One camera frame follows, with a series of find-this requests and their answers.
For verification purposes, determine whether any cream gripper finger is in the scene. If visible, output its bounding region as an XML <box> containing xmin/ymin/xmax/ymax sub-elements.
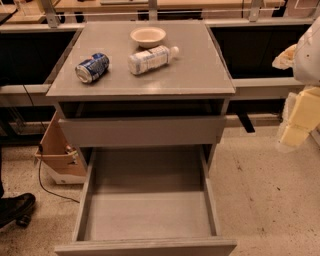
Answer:
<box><xmin>272</xmin><ymin>44</ymin><xmax>296</xmax><ymax>70</ymax></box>
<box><xmin>279</xmin><ymin>87</ymin><xmax>320</xmax><ymax>148</ymax></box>

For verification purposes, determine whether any clear plastic bottle blue label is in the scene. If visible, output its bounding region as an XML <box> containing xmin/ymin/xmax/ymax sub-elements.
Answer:
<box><xmin>128</xmin><ymin>45</ymin><xmax>179</xmax><ymax>75</ymax></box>

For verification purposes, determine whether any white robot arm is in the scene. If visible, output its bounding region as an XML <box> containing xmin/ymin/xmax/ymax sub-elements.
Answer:
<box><xmin>272</xmin><ymin>17</ymin><xmax>320</xmax><ymax>152</ymax></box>

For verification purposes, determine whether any grey top drawer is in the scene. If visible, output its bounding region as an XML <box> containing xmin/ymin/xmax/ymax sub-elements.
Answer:
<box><xmin>59</xmin><ymin>116</ymin><xmax>226</xmax><ymax>147</ymax></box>

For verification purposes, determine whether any grey drawer cabinet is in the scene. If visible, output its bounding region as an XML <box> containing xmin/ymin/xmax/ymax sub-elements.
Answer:
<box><xmin>45</xmin><ymin>20</ymin><xmax>237</xmax><ymax>256</ymax></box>

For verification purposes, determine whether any open grey middle drawer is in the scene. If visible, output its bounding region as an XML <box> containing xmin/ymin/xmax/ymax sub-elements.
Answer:
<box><xmin>55</xmin><ymin>146</ymin><xmax>237</xmax><ymax>256</ymax></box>

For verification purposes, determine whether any white paper bowl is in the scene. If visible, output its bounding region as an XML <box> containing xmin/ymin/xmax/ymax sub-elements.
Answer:
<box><xmin>130</xmin><ymin>27</ymin><xmax>166</xmax><ymax>48</ymax></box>

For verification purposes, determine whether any blue soda can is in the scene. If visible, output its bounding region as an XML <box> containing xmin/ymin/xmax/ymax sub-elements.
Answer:
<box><xmin>75</xmin><ymin>53</ymin><xmax>109</xmax><ymax>84</ymax></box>

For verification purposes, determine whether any cardboard box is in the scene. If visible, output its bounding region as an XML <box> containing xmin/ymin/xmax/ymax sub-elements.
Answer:
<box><xmin>35</xmin><ymin>113</ymin><xmax>86</xmax><ymax>185</ymax></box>

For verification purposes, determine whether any black chair caster wheel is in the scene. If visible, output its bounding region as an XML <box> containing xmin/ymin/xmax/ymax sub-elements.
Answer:
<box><xmin>16</xmin><ymin>213</ymin><xmax>31</xmax><ymax>227</ymax></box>

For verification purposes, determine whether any black cable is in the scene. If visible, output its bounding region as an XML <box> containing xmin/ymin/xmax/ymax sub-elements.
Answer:
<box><xmin>21</xmin><ymin>84</ymin><xmax>81</xmax><ymax>204</ymax></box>

